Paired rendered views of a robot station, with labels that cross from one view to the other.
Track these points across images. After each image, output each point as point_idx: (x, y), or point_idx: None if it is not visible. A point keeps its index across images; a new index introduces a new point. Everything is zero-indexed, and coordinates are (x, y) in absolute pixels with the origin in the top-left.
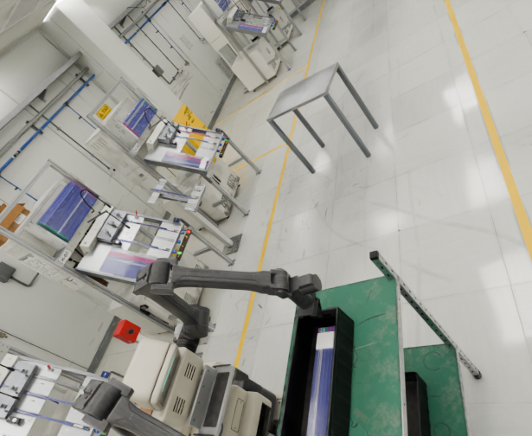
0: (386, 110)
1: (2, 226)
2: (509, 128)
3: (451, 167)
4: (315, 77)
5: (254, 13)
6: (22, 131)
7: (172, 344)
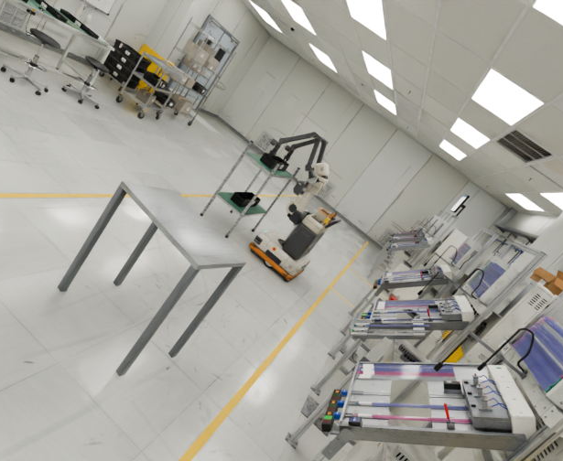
0: (16, 285)
1: (540, 272)
2: (58, 187)
3: None
4: (156, 207)
5: None
6: None
7: (315, 164)
